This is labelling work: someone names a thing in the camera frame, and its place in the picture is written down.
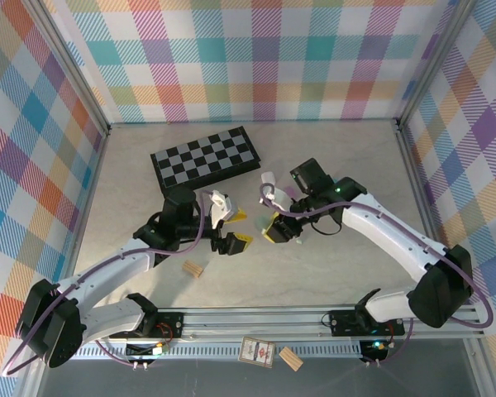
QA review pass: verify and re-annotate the small wooden block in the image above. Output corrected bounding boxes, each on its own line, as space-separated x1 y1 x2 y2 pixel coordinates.
181 259 206 279
278 346 305 372

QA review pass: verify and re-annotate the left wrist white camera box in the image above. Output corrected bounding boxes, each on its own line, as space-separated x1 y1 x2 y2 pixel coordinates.
208 189 237 224

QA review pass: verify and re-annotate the aluminium side rail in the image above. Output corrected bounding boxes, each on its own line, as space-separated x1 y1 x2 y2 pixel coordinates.
64 127 111 290
394 122 444 251

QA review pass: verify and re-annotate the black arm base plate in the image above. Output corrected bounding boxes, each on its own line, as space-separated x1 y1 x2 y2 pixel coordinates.
328 309 406 337
142 312 185 340

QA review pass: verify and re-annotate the playing card box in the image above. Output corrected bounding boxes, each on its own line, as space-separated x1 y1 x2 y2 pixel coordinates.
239 337 277 369

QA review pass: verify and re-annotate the perforated metal cable tray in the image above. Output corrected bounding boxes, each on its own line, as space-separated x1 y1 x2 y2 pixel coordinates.
76 345 367 361

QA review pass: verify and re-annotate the aluminium frame post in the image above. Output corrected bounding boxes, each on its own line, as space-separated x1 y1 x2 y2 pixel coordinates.
35 0 112 137
394 0 480 133

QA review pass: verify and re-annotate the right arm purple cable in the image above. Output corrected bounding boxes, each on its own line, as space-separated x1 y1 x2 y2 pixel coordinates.
258 184 495 367

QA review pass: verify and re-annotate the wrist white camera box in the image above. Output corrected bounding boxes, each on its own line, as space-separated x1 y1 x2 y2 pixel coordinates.
208 189 237 224
267 184 293 211

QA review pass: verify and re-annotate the small controller board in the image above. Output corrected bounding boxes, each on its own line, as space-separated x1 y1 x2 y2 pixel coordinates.
125 342 169 361
360 339 392 361

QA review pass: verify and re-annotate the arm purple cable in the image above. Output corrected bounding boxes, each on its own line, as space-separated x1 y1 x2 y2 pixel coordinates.
2 192 216 377
258 184 495 367

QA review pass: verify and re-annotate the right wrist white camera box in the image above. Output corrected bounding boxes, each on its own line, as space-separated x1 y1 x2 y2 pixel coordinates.
267 184 293 211

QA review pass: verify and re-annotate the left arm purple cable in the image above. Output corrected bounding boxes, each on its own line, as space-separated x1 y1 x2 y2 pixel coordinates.
2 192 216 377

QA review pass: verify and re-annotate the black grey folding chessboard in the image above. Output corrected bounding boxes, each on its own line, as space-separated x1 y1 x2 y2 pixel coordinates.
150 126 262 200

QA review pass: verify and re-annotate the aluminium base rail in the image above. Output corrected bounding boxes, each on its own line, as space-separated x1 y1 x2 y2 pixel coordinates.
82 305 487 344

